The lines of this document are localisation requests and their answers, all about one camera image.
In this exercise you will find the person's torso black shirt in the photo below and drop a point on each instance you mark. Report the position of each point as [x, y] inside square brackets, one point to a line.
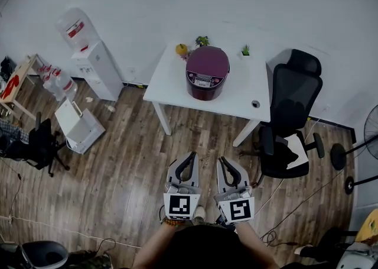
[206, 247]

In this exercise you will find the black battery pack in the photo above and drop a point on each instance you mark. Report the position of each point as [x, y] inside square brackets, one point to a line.
[223, 220]

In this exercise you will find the yellow wooden table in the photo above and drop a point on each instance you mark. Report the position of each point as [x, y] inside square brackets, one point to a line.
[369, 228]

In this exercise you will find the small green succulent pot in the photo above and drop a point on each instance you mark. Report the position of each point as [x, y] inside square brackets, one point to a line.
[245, 52]

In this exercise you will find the black bag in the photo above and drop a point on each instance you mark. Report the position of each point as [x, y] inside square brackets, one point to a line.
[7, 69]

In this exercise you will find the black stand round base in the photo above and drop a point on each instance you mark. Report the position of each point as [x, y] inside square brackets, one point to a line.
[349, 185]

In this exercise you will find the plaid cloth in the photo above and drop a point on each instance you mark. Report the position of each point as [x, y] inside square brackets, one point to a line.
[13, 132]

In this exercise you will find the black standing fan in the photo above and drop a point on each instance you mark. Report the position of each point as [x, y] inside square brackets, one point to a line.
[338, 157]

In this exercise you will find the white cushion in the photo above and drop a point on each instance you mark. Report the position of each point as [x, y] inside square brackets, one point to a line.
[298, 152]

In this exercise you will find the person's legs olive trousers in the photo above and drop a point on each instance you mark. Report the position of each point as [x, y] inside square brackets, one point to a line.
[211, 224]

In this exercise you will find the white wall socket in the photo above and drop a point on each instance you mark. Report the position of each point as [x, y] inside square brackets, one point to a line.
[131, 70]

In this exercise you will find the crumpled paper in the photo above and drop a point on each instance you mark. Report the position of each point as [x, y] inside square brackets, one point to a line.
[89, 99]

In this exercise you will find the clear water jug red label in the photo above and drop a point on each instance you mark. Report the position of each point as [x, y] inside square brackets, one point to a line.
[75, 28]

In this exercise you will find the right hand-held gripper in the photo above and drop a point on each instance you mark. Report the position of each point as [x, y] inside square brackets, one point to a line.
[239, 209]

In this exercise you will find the person's left forearm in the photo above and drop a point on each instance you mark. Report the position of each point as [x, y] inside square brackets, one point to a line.
[150, 247]

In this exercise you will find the black mesh office chair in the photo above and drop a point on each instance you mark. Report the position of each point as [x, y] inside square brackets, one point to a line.
[295, 84]

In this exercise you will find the wooden side table red print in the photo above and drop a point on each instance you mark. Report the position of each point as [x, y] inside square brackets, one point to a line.
[14, 81]

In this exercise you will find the black swivel chair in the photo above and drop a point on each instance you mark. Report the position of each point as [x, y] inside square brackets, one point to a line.
[41, 143]

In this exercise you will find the yellow orange fruit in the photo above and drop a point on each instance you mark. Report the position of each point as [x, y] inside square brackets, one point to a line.
[181, 49]

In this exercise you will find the black round stool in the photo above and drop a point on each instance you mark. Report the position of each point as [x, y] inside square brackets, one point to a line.
[44, 254]

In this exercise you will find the white table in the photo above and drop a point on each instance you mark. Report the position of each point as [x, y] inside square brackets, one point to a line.
[165, 84]

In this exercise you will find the purple rice cooker lid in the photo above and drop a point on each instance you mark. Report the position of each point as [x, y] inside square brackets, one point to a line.
[208, 59]

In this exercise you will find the purple flower potted plant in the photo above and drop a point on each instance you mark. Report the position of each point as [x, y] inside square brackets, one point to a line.
[202, 41]

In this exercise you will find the person's right forearm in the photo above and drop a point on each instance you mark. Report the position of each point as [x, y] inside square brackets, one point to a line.
[257, 244]

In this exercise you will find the grey white device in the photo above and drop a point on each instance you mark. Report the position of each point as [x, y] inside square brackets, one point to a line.
[357, 259]

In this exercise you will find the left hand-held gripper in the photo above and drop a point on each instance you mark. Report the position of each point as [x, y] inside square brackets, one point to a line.
[180, 205]

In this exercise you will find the white water dispenser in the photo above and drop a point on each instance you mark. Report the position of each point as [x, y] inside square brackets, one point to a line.
[100, 75]

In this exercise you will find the white box appliance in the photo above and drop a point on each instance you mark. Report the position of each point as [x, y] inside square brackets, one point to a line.
[82, 132]

